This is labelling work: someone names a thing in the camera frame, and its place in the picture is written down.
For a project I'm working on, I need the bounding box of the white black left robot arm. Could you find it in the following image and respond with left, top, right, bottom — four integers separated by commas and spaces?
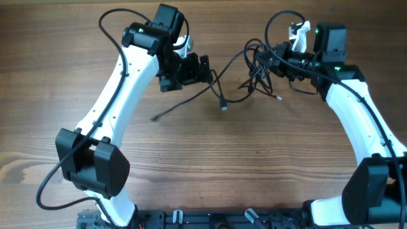
55, 4, 212, 228

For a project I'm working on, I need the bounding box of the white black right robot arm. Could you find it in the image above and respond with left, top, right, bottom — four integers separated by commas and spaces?
256, 22, 406, 228

